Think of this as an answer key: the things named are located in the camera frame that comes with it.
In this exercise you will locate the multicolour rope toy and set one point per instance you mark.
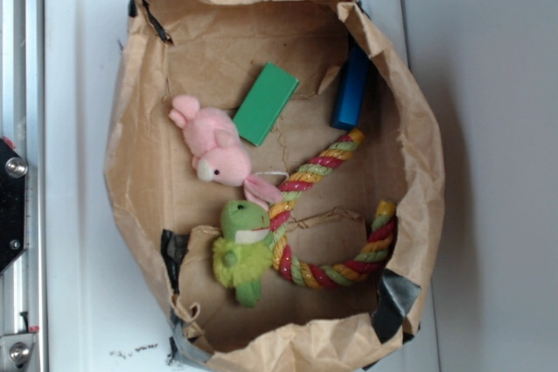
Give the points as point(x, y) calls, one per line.
point(373, 254)

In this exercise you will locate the pink plush bunny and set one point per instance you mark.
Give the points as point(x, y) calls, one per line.
point(218, 154)

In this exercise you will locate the blue rectangular block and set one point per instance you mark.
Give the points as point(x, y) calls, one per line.
point(350, 94)

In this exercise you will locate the green rectangular block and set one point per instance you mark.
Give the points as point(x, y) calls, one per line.
point(264, 103)

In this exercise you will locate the black metal bracket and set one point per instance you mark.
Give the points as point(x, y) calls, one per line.
point(12, 205)

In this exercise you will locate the green plush frog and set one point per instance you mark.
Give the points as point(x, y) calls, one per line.
point(241, 255)

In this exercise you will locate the silver corner bracket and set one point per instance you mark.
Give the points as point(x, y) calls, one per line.
point(19, 353)

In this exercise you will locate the aluminium frame rail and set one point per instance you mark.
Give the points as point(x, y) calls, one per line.
point(23, 284)

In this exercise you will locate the white plastic tray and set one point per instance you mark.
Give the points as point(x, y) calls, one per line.
point(101, 314)

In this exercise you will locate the brown paper-lined box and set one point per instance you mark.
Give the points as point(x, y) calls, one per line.
point(214, 50)

